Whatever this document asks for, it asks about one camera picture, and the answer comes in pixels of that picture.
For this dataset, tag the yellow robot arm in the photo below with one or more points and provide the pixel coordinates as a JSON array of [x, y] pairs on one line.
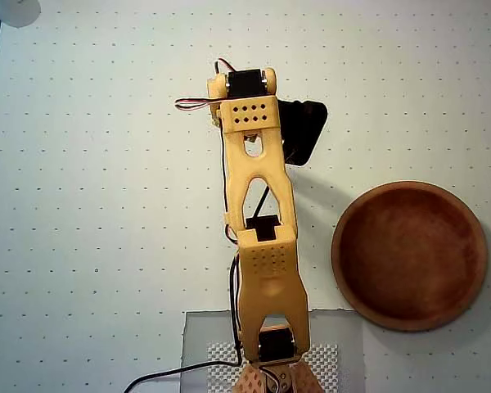
[[253, 163]]

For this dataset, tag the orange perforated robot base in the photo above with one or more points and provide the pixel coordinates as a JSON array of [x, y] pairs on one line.
[[307, 380]]

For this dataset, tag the brown wooden bowl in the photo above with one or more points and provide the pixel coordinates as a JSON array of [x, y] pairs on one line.
[[409, 262]]

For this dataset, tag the white dotted paper sheet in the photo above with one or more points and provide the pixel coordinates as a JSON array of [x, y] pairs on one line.
[[106, 123]]

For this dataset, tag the white textured mat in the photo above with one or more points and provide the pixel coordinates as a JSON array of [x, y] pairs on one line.
[[323, 360]]

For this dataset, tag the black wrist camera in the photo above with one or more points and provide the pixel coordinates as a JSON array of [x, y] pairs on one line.
[[303, 127]]

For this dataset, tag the grey metal base plate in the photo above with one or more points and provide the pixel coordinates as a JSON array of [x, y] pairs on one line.
[[343, 360]]

